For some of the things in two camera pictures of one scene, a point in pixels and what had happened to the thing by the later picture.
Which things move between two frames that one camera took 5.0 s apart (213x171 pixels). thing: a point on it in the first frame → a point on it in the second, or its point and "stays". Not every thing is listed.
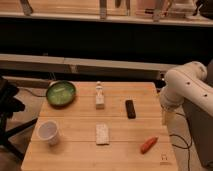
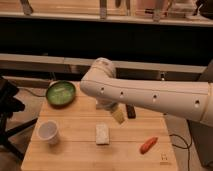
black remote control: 131,114 stays
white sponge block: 102,138 stays
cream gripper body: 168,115 → 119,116
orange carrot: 144,147 stays
